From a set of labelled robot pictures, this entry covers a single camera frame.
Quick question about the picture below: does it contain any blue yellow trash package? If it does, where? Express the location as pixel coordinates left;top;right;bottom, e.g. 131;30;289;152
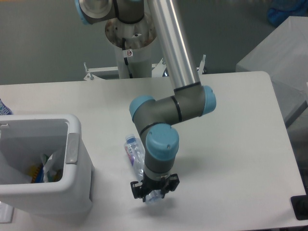
28;163;44;183

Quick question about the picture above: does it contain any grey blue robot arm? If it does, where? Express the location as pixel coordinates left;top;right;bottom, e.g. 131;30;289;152
75;0;216;203

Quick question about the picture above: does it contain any blue plastic bag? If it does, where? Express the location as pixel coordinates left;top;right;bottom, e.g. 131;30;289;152
267;0;308;27

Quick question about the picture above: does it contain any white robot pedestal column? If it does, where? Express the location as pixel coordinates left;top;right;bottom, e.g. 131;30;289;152
105;13;157;79

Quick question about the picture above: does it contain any white plastic trash can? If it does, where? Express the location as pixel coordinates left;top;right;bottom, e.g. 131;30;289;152
0;114;94;215

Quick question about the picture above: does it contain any clear plastic bag trash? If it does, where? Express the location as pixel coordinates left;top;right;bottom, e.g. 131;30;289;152
39;147;64;183

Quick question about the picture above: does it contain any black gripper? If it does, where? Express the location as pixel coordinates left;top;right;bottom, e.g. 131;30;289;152
130;174;180;203

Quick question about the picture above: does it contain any blue white patterned packet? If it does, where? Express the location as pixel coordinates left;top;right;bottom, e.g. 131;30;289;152
0;99;13;116

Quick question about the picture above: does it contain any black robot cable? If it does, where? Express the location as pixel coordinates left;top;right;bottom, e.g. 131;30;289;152
121;37;133;78

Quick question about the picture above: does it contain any clear plastic water bottle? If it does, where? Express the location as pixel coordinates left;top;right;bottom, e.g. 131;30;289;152
124;134;161;205

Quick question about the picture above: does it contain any white covered side table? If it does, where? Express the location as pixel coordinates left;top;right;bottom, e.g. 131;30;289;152
235;16;308;127

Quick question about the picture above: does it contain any white pedestal base frame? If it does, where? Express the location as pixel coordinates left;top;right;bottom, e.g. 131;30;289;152
83;54;207;80

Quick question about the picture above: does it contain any black device at edge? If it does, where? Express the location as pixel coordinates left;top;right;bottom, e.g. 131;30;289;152
291;195;308;220

